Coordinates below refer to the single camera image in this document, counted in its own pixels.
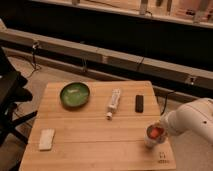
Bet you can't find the red pepper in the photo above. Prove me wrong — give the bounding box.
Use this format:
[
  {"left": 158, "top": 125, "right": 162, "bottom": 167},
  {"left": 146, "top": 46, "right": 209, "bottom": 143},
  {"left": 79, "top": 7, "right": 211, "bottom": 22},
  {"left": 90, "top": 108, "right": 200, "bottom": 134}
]
[{"left": 150, "top": 129, "right": 160, "bottom": 138}]

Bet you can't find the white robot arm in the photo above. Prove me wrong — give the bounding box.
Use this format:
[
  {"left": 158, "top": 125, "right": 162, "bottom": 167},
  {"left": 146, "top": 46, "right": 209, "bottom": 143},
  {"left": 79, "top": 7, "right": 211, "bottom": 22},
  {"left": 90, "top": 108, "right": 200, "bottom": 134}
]
[{"left": 160, "top": 98, "right": 213, "bottom": 145}]

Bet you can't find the green ceramic bowl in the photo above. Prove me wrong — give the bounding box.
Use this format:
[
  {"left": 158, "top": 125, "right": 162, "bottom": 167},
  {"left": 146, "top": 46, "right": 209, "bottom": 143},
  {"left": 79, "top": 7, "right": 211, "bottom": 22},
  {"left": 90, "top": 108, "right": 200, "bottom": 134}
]
[{"left": 60, "top": 82, "right": 90, "bottom": 108}]

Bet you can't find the white tube bottle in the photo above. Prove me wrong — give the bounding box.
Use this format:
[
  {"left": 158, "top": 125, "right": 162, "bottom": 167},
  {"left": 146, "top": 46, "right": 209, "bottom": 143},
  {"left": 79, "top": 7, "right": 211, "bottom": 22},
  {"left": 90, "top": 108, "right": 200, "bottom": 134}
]
[{"left": 106, "top": 89, "right": 121, "bottom": 120}]

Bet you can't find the black remote control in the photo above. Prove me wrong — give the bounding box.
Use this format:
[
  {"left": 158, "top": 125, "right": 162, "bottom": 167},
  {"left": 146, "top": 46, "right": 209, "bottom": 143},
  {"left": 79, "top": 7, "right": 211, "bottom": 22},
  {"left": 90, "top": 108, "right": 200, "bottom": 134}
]
[{"left": 135, "top": 95, "right": 144, "bottom": 113}]

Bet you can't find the white sponge block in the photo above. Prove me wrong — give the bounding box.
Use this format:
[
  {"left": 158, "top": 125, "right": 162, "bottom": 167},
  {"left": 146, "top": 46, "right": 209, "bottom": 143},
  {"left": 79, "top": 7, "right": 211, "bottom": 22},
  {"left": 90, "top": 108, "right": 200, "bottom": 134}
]
[{"left": 39, "top": 129, "right": 55, "bottom": 151}]

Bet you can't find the black chair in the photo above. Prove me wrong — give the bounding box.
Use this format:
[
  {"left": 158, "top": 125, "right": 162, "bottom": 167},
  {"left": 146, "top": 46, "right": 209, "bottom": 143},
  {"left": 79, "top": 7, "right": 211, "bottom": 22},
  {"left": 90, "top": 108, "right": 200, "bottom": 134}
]
[{"left": 0, "top": 46, "right": 37, "bottom": 146}]

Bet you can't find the black cable on floor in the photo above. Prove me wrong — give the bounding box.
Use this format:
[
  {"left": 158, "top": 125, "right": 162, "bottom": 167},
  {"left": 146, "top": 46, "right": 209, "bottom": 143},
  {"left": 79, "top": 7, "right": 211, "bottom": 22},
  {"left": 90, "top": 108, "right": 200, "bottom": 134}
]
[{"left": 26, "top": 40, "right": 43, "bottom": 80}]

